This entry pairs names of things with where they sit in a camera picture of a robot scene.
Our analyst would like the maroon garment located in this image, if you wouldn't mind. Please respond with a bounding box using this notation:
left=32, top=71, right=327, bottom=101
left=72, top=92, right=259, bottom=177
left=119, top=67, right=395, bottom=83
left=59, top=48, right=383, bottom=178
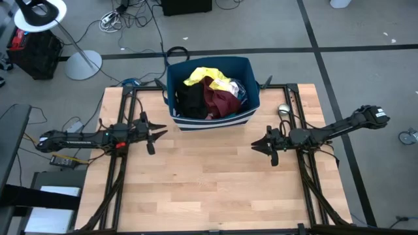
left=202, top=76, right=242, bottom=121

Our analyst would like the yellow shirt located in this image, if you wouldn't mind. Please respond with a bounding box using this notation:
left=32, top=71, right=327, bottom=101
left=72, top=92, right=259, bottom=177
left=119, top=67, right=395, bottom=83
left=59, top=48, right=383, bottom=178
left=182, top=67, right=233, bottom=92

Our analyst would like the black garment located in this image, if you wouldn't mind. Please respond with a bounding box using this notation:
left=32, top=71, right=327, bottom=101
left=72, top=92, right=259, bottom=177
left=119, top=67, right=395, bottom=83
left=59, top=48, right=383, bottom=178
left=177, top=82, right=209, bottom=120

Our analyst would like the grey caster wheel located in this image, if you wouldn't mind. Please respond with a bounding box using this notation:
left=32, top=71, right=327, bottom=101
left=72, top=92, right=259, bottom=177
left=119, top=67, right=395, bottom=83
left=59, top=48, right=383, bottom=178
left=398, top=127, right=418, bottom=146

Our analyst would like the black aluminium frame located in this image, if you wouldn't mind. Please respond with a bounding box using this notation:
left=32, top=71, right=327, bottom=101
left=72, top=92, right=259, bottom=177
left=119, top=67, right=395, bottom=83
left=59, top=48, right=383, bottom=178
left=74, top=83, right=418, bottom=235

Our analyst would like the red box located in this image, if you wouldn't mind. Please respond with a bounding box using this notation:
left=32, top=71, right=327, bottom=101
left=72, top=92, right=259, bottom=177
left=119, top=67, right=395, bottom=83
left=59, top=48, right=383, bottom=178
left=9, top=27, right=31, bottom=50

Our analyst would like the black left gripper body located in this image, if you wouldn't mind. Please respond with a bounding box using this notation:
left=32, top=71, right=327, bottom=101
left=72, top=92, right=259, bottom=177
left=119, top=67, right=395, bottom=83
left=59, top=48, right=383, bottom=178
left=135, top=119, right=152, bottom=143

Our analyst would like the black desk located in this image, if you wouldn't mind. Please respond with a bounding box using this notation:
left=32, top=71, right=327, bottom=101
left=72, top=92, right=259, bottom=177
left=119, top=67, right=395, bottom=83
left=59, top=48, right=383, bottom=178
left=0, top=103, right=33, bottom=193

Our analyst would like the coiled black cable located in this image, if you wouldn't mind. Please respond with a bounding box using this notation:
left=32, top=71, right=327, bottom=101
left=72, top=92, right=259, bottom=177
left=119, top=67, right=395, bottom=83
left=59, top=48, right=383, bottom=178
left=165, top=45, right=191, bottom=62

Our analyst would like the white floor lamp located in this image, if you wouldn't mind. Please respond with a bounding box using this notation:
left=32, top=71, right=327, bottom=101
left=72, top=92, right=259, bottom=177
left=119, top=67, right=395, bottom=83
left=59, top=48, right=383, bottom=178
left=13, top=0, right=103, bottom=81

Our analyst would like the black crate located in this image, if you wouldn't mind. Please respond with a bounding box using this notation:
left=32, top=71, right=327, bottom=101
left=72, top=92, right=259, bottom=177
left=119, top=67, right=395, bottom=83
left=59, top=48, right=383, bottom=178
left=6, top=27, right=65, bottom=81

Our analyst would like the white power strip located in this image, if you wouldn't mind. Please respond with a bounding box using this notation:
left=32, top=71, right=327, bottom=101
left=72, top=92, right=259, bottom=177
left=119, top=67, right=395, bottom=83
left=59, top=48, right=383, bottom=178
left=99, top=9, right=123, bottom=33

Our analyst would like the black power adapter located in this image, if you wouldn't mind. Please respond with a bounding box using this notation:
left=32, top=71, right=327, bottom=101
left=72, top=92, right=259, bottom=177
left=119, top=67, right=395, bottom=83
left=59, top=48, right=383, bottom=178
left=49, top=154, right=79, bottom=170

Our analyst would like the black flat bar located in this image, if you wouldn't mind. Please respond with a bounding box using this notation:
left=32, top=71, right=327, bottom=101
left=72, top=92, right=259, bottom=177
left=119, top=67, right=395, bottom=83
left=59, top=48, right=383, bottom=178
left=0, top=184, right=82, bottom=212

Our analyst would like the grey power brick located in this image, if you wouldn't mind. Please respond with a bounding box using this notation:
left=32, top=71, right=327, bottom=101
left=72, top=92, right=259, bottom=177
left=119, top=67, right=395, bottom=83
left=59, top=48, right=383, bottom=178
left=67, top=120, right=84, bottom=134

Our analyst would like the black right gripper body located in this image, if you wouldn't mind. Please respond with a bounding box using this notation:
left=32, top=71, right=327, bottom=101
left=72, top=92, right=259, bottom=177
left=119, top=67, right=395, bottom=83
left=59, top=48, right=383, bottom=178
left=266, top=125, right=285, bottom=154

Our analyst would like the black box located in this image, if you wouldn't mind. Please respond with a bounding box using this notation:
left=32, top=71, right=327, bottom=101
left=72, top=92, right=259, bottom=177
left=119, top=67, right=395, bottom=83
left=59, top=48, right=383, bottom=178
left=161, top=0, right=213, bottom=17

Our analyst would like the navy white striped fabric bin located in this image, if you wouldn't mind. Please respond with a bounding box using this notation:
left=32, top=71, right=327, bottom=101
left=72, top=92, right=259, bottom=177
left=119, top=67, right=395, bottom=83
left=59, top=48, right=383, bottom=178
left=166, top=55, right=261, bottom=133

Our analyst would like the white container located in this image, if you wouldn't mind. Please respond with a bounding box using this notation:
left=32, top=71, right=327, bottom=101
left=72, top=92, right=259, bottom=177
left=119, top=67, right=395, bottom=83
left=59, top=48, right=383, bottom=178
left=329, top=0, right=353, bottom=10

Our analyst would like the blue cable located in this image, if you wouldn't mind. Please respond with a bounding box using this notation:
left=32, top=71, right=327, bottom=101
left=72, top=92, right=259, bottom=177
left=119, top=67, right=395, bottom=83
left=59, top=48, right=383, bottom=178
left=120, top=77, right=142, bottom=87

